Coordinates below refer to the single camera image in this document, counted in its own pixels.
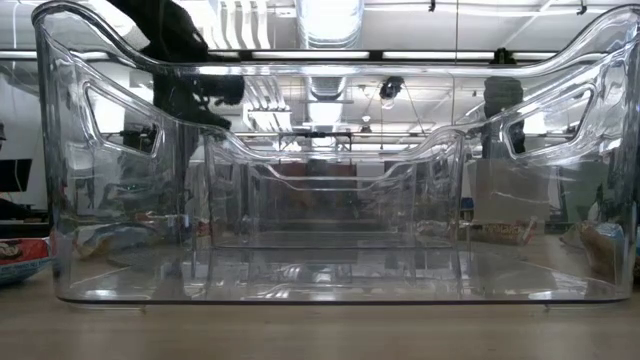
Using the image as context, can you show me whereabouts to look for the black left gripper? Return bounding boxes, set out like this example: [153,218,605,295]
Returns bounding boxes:
[152,78,234,132]

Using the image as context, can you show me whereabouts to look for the silver ventilation duct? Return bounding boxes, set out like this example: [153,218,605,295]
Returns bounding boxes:
[294,0,366,50]

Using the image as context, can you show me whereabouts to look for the clear plastic bin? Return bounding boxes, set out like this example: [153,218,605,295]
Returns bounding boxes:
[247,160,419,236]
[30,0,640,307]
[203,127,469,251]

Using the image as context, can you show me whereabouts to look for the light blue granola bar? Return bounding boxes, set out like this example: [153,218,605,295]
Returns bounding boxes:
[578,221,629,284]

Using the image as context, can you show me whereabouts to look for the white blue granola bar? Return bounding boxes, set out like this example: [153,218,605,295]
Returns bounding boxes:
[74,222,169,262]

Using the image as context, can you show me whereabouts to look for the black monitor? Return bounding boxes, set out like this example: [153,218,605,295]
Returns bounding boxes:
[0,158,34,194]

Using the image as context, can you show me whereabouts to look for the red wrapper granola bar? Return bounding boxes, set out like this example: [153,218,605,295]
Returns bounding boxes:
[472,218,540,247]
[0,238,53,287]

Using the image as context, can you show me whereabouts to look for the white ceiling strip light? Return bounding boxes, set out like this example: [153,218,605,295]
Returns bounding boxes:
[252,49,371,61]
[382,49,496,61]

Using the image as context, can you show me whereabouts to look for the black ceiling spotlight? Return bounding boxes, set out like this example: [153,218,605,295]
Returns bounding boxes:
[378,75,405,101]

